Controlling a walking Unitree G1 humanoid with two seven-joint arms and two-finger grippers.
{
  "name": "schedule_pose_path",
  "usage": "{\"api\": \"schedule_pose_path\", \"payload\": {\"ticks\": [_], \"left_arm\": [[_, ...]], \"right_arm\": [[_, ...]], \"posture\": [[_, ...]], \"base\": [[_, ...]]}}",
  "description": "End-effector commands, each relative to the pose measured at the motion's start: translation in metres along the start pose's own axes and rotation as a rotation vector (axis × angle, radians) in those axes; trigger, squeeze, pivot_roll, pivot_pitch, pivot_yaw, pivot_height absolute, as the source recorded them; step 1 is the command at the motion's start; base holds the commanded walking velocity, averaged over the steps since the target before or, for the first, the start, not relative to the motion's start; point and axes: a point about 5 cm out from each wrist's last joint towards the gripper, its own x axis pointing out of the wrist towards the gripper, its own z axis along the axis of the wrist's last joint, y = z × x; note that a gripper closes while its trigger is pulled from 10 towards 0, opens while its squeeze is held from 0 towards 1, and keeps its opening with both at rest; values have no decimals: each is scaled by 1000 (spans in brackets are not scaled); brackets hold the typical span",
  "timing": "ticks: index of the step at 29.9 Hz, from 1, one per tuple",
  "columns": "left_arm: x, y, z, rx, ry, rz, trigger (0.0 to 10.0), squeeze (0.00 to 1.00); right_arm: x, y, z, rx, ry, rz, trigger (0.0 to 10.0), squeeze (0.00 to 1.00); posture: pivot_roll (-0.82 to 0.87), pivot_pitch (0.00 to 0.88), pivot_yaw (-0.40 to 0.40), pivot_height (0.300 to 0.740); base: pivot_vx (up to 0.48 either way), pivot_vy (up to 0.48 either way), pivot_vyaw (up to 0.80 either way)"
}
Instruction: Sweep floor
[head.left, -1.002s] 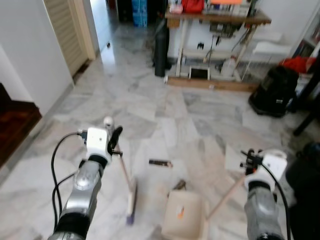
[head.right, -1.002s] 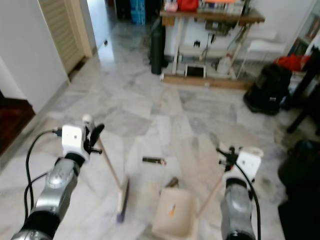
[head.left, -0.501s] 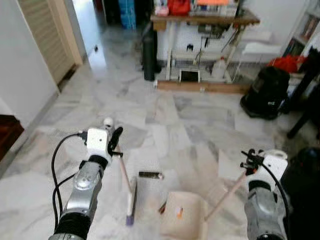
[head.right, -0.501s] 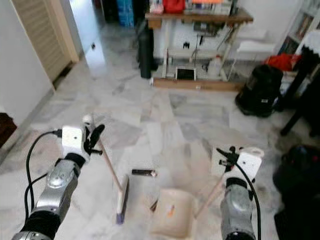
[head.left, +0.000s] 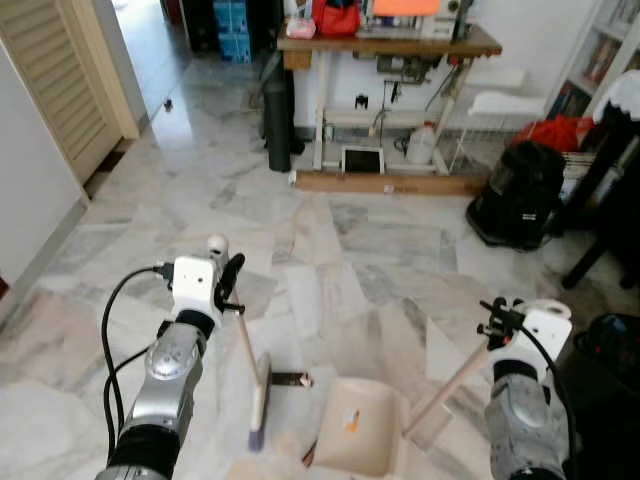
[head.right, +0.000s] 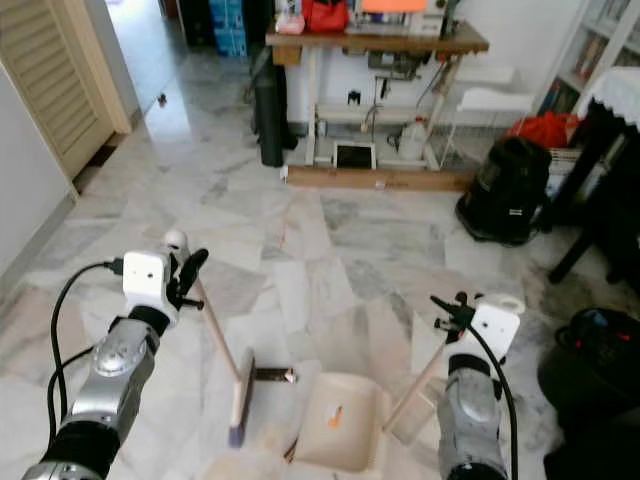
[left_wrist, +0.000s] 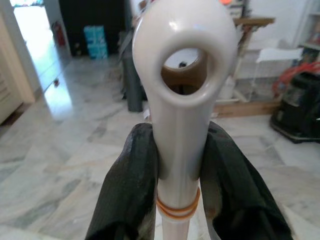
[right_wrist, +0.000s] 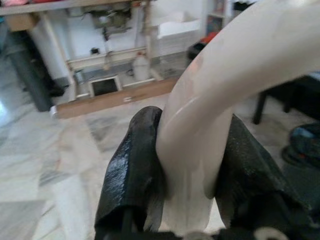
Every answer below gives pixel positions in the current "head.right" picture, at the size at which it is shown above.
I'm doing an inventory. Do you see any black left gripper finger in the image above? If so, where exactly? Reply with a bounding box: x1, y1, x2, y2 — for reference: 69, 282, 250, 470
175, 248, 210, 306

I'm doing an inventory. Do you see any wooden handled hand broom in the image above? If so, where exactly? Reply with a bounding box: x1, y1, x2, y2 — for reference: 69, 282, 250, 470
164, 229, 257, 449

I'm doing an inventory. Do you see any long wooden floor plank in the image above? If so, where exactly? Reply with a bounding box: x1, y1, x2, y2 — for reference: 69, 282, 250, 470
282, 164, 479, 193

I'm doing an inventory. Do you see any black vacuum cleaner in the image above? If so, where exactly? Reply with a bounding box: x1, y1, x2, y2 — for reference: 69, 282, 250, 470
455, 135, 553, 247

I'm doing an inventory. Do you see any white plastic jug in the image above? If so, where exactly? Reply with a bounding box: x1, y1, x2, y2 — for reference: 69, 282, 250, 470
396, 116, 433, 162

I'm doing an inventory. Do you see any white framed black pedal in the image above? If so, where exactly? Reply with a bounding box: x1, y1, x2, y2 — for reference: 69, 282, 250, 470
332, 141, 378, 171

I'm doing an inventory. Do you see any tall black cylinder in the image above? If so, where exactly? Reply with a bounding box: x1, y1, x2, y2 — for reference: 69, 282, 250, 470
253, 45, 288, 169

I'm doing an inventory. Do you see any dark wooden table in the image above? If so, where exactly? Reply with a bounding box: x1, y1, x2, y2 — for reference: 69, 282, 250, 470
548, 98, 640, 286

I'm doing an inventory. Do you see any red plastic bag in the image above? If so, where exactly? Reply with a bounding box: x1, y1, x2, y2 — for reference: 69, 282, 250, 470
507, 111, 583, 149

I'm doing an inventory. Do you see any white plastic tray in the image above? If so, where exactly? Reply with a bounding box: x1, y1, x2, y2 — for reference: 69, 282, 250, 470
456, 86, 537, 113

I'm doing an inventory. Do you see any beige louvred wooden door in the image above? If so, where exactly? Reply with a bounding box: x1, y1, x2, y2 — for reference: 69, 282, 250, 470
0, 0, 133, 181

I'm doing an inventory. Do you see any black sewing table motor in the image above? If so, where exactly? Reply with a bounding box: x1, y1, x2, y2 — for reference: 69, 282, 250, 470
367, 50, 421, 77

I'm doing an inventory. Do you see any blue carton stack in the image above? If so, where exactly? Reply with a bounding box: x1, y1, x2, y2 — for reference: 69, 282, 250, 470
208, 0, 249, 58

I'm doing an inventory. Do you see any black cabinet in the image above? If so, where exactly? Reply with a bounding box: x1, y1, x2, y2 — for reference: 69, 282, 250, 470
175, 0, 211, 48

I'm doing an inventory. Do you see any white lace tablecloth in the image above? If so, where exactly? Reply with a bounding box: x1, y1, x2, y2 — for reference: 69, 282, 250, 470
575, 66, 640, 131

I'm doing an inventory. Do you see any small pink pouch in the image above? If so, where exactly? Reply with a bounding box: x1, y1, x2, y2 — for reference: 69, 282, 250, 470
274, 10, 307, 36

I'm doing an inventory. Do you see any wooden topped sewing table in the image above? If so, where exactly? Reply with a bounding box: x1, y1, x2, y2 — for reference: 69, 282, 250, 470
265, 20, 491, 171

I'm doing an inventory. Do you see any white sewing machine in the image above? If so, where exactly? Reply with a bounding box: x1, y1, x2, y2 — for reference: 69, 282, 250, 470
350, 0, 461, 39

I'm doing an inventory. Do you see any white bookshelf with books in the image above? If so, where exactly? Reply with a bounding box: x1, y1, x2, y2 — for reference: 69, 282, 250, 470
538, 0, 640, 116

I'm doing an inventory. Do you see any red fabric bag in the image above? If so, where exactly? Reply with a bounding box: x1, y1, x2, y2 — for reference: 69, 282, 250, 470
302, 0, 351, 34

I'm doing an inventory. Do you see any orange cover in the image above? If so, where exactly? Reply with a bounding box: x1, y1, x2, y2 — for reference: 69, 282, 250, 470
360, 0, 430, 14

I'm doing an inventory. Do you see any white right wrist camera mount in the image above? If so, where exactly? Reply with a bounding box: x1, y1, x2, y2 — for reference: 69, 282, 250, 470
460, 300, 524, 357

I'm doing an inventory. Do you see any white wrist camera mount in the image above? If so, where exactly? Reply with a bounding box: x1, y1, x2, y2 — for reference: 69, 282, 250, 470
460, 300, 524, 357
122, 250, 177, 326

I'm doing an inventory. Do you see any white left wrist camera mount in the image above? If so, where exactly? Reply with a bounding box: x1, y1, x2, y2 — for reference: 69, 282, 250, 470
122, 250, 177, 326

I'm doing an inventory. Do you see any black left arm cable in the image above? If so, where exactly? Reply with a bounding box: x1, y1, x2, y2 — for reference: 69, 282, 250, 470
47, 257, 127, 443

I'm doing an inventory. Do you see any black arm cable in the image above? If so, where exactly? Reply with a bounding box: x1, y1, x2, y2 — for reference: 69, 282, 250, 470
47, 257, 127, 443
455, 308, 523, 480

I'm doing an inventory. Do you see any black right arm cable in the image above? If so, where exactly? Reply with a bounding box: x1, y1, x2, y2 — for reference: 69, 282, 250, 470
455, 308, 523, 480

